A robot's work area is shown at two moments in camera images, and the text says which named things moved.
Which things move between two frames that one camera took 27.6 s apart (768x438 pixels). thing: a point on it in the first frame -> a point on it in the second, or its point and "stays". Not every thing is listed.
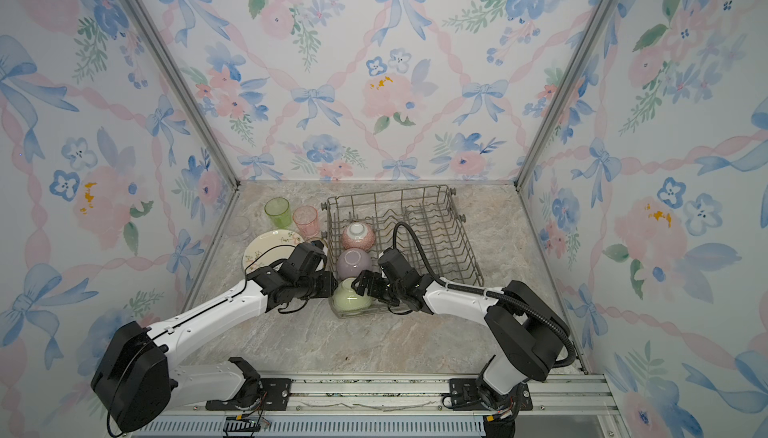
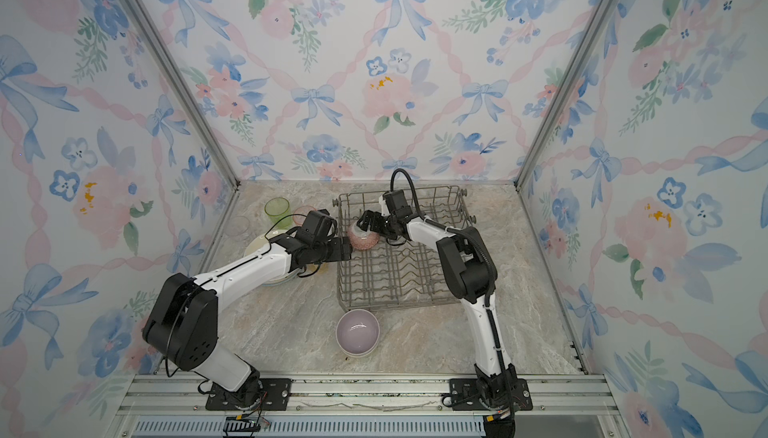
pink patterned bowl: x=357 y=235 stays
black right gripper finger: x=362 y=279 -> x=379 y=229
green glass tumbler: x=278 y=208 stays
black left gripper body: x=320 y=286 -> x=333 y=251
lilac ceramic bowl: x=351 y=262 -> x=358 y=333
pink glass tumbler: x=307 y=219 stays
